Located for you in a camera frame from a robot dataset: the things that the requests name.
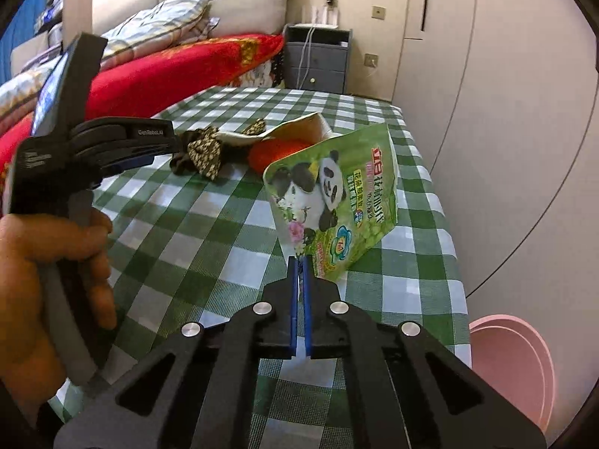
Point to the beige upholstered headboard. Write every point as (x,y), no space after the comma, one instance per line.
(243,4)

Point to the metal wall switch plate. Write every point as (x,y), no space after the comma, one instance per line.
(379,12)

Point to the red floral blanket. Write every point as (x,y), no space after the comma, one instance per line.
(149,79)

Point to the green panda print pouch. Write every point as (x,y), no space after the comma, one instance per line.
(337,196)

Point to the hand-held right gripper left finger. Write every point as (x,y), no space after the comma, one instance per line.
(292,304)

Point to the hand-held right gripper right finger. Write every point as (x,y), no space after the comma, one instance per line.
(308,311)

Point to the metal wall socket plate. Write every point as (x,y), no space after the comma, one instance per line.
(372,61)

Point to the green checked tablecloth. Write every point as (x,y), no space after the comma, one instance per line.
(196,243)

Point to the plaid quilt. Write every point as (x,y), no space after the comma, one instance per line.
(159,18)

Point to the person's left hand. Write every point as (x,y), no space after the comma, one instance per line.
(23,299)

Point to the white wardrobe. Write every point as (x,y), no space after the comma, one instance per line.
(505,103)

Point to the wooden shelf unit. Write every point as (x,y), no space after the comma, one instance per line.
(77,0)

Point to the grey nightstand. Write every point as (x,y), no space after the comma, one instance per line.
(327,61)

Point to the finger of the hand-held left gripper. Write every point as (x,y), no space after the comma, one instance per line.
(126,156)
(126,133)

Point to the blue curtain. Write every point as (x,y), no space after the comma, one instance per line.
(18,23)

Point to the red-orange plastic bag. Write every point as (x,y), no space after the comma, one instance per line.
(278,154)

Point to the wall plug charger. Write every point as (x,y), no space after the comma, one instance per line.
(330,3)

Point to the pink plastic bin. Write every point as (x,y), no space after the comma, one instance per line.
(510,369)

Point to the beige paper envelope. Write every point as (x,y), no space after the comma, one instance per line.
(299,126)

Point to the floral bedsheet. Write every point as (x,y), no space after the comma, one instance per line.
(262,72)

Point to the brown patterned scrunchie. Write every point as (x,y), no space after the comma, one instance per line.
(203,152)

